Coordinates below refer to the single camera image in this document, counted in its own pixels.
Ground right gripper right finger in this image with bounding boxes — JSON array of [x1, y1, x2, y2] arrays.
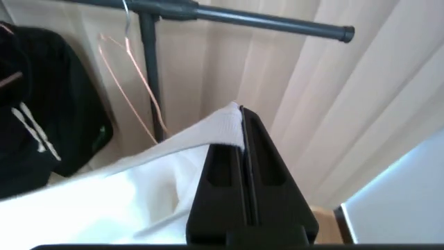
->
[[240, 106, 320, 246]]

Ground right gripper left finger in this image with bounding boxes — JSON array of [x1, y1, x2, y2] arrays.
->
[[186, 144, 253, 246]]

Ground white garment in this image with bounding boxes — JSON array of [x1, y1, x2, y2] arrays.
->
[[0, 101, 246, 246]]

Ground pink clothes hanger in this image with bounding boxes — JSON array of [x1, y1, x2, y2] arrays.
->
[[96, 0, 170, 145], [0, 23, 24, 88]]

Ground black shorts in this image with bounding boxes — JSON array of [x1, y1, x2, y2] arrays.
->
[[0, 21, 114, 201]]

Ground black clothes rack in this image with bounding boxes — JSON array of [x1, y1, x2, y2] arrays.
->
[[58, 0, 356, 144]]

